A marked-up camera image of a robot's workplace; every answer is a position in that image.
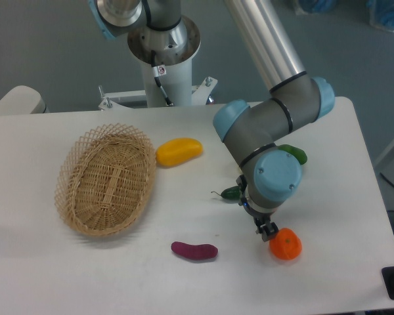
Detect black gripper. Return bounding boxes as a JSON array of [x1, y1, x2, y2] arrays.
[[236, 175, 279, 242]]

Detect green toy bell pepper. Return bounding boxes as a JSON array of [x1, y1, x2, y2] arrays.
[[278, 144, 308, 165]]

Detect purple toy sweet potato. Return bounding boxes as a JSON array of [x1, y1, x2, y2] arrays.
[[171, 241, 219, 261]]

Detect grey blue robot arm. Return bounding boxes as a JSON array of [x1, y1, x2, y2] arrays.
[[89, 1, 335, 241]]

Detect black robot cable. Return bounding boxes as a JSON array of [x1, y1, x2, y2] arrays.
[[150, 49, 175, 107]]

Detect woven wicker basket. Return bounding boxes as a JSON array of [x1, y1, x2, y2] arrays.
[[55, 123, 156, 237]]

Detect green toy cucumber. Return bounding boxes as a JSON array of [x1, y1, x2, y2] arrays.
[[211, 186, 240, 201]]

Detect orange toy tangerine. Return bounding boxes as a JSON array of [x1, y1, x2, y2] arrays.
[[269, 228, 303, 261]]

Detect white chair armrest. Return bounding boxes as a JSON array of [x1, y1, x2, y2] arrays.
[[0, 85, 49, 116]]

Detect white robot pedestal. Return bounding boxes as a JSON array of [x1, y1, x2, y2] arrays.
[[99, 16, 218, 110]]

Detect plastic bag with blue items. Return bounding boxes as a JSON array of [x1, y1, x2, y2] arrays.
[[366, 0, 394, 33]]

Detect yellow toy mango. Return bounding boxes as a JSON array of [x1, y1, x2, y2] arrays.
[[156, 138, 204, 167]]

